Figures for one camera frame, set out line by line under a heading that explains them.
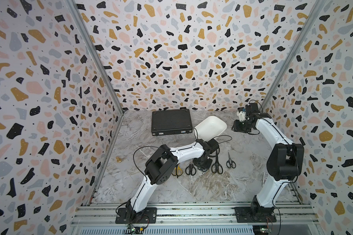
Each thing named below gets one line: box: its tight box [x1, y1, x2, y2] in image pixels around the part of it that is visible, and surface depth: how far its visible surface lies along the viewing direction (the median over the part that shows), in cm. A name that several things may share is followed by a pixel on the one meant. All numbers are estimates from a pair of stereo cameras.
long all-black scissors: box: [211, 149, 224, 175], surface depth 92 cm
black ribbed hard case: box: [151, 109, 193, 137], surface depth 109 cm
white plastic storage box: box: [193, 115, 228, 142], surface depth 112 cm
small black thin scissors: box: [226, 151, 237, 169], surface depth 94 cm
